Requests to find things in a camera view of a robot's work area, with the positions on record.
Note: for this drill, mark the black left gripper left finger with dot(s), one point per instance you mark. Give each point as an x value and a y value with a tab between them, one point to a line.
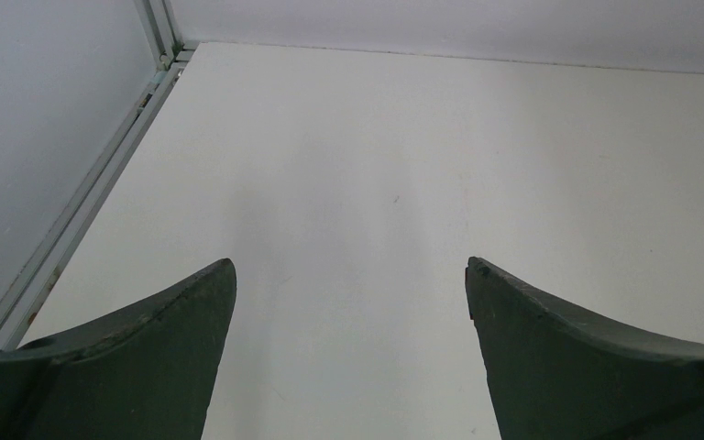
145	371

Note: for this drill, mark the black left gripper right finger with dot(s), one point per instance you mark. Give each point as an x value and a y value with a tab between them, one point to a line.
556	370

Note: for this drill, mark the aluminium frame rail left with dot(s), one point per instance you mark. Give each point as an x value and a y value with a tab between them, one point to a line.
80	84

